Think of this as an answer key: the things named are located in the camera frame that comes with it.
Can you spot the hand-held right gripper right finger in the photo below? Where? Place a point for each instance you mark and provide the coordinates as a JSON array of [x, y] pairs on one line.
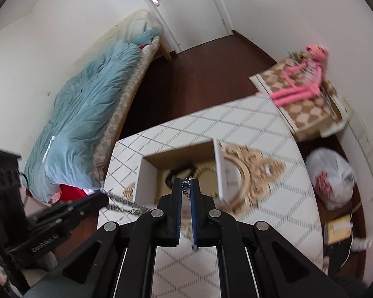
[[194, 214]]

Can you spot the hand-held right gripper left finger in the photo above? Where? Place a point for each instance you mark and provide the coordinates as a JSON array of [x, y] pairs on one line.
[[177, 211]]

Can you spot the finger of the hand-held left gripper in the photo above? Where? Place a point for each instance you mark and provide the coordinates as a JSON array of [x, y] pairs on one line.
[[80, 206]]

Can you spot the white cardboard box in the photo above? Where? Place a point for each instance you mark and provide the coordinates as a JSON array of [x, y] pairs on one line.
[[149, 177]]

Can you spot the red cloth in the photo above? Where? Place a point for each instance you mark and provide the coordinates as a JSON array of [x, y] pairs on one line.
[[71, 192]]

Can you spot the gold brooch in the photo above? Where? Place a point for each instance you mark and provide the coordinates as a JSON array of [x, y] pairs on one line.
[[129, 191]]

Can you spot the bed with patterned mattress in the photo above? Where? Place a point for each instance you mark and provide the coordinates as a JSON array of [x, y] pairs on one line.
[[121, 115]]

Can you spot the white diamond pattern tablecloth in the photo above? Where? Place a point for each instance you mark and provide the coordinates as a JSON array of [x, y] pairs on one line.
[[251, 124]]

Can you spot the light blue duvet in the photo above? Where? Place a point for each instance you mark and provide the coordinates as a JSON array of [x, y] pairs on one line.
[[87, 99]]

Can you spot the white plastic bag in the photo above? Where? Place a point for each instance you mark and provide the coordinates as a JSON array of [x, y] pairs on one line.
[[332, 180]]

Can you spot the yellow cardboard box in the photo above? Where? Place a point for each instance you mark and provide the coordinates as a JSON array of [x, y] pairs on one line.
[[338, 228]]

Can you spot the pink plush toy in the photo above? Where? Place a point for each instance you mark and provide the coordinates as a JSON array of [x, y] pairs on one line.
[[293, 93]]

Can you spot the checkered brown covered cabinet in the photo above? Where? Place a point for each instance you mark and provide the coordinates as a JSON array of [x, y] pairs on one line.
[[338, 127]]

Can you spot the white shoe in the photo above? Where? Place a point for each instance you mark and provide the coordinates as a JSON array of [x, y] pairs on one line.
[[361, 244]]

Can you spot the white pillow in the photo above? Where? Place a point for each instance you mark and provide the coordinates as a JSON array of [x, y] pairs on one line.
[[136, 24]]

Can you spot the white door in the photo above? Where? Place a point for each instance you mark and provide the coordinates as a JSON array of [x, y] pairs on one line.
[[186, 9]]

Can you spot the gold ornate frame mirror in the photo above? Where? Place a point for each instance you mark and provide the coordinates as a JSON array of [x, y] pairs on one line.
[[251, 177]]

